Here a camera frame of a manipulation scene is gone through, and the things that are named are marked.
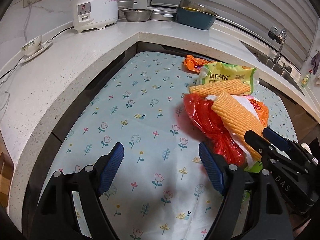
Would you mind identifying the stacked steel pots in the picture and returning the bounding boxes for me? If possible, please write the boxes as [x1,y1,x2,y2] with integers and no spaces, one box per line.
[118,0,137,18]

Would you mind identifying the rice cooker power cord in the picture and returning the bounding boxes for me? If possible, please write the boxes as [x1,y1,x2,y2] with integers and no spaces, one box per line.
[0,0,74,86]

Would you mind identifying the orange crumpled wrapper far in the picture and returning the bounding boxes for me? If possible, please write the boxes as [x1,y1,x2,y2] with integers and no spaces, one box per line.
[183,55,215,73]

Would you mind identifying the white rice cooker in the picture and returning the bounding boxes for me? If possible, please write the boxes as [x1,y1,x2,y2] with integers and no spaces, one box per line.
[70,0,118,33]

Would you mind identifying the stainless steel sink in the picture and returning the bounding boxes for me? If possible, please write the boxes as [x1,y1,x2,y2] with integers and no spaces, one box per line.
[242,42,304,95]

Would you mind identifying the red plastic bag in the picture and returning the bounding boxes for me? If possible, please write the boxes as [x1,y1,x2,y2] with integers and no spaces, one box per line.
[183,94,247,168]

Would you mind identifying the steel round tray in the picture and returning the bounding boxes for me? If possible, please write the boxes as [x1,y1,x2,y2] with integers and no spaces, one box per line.
[150,9,177,22]

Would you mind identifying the white hanging cloth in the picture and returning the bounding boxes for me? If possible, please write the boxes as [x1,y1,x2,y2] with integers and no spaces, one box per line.
[315,74,320,85]

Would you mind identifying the white bowl on saucer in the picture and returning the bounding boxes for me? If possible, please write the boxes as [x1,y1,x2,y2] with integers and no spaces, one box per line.
[20,35,53,63]

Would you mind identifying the orange foam fruit net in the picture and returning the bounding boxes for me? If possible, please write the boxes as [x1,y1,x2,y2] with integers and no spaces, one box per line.
[210,90,266,161]

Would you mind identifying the wooden base cabinet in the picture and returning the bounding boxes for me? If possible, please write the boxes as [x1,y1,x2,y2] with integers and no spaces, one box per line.
[279,94,319,145]

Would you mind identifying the yellow green snack bag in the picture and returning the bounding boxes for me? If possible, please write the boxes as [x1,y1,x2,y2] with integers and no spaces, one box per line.
[196,62,259,95]

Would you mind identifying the orange plastic wrapper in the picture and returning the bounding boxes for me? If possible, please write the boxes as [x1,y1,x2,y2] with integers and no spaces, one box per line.
[249,99,269,127]

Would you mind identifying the operator left hand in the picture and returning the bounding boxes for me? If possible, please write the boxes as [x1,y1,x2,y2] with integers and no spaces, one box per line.
[301,143,312,154]

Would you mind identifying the small steel bowl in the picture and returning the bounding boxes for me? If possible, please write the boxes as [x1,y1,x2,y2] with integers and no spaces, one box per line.
[122,9,153,22]

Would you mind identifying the white paper towel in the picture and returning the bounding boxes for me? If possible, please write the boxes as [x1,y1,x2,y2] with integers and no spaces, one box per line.
[205,92,265,168]

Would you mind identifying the grey window blind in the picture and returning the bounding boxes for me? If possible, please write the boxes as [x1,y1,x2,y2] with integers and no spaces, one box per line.
[151,0,319,68]

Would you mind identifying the green dish soap bottle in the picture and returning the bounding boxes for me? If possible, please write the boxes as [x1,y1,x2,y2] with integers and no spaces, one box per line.
[301,69,312,87]

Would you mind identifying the dark blue basin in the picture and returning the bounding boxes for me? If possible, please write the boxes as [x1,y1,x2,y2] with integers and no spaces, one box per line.
[176,7,216,30]

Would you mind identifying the floral blue tablecloth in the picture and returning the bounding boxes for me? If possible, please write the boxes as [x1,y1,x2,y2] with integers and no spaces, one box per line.
[39,51,299,240]

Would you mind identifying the steel bowl in basin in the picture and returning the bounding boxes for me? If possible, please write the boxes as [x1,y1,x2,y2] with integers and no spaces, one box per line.
[179,0,218,16]

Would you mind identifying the chrome kitchen faucet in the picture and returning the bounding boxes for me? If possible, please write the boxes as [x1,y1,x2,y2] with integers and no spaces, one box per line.
[266,26,287,69]

